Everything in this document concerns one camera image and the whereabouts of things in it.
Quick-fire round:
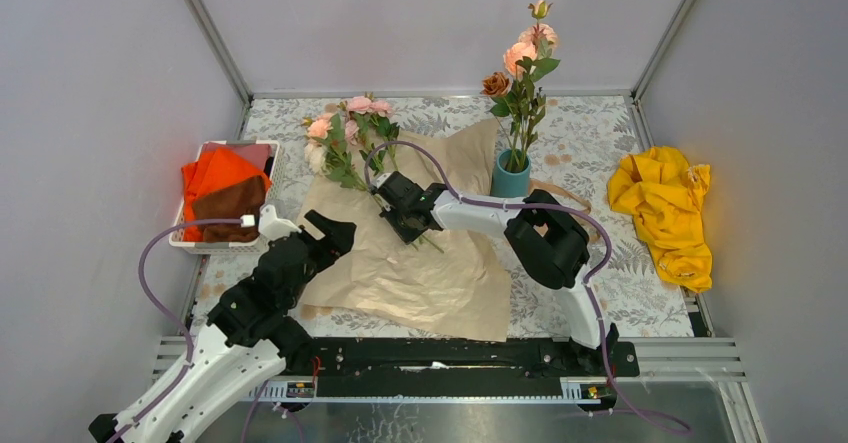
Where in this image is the peach kraft wrapping paper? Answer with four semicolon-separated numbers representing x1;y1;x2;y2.
300;120;513;341

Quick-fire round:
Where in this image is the peach rose stem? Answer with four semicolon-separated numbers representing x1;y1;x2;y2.
493;0;560;157

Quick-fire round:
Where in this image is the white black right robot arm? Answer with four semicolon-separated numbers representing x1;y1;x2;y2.
368;171;617;375

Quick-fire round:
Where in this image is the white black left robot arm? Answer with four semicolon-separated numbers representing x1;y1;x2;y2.
88;205;357;442

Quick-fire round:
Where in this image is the teal cylindrical vase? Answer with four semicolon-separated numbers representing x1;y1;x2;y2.
490;149;532;198

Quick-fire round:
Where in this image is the brown cloth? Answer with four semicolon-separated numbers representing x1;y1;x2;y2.
191;175;267;243

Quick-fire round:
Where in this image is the cream rose stem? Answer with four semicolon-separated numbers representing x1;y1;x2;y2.
301;113;367;191

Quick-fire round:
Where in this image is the white plastic basket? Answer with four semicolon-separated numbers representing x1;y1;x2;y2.
169;140;282;255

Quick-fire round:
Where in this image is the pink cloth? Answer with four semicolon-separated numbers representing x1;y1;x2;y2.
200;142;275;174

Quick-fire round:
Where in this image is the orange cloth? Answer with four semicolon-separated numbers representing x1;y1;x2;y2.
181;148;272;222

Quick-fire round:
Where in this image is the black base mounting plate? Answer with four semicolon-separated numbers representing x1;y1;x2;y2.
263;337;640;403

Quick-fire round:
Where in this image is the floral patterned table mat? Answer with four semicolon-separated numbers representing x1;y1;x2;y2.
195;95;694;341

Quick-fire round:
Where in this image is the yellow crumpled cloth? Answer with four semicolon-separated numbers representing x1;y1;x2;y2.
607;146;713;293

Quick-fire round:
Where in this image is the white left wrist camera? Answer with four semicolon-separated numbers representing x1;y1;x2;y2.
240;203;301;241

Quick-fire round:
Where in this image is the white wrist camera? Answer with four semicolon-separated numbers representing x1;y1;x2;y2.
240;203;301;241
369;172;397;192

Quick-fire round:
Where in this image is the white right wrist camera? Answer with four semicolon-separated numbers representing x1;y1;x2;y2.
369;172;397;192

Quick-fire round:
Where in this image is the aluminium frame rail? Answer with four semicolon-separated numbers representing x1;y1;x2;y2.
184;0;252;106

